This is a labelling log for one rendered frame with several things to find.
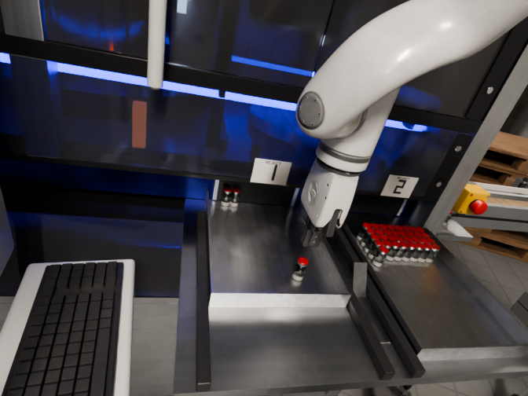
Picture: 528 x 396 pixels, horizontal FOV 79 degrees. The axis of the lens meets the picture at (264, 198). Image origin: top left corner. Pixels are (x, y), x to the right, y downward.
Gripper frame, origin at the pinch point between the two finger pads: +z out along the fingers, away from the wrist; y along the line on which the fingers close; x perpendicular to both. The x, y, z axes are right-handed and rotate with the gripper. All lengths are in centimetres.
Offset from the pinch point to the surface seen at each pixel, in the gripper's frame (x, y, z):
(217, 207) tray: -14.8, -23.5, 11.2
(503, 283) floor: 209, -83, 101
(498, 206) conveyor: 79, -29, 6
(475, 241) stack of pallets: 218, -124, 96
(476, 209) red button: 52, -15, 0
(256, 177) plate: -7.9, -18.7, -0.8
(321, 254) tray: 7.6, -6.3, 10.3
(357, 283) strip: 11.4, 3.7, 8.5
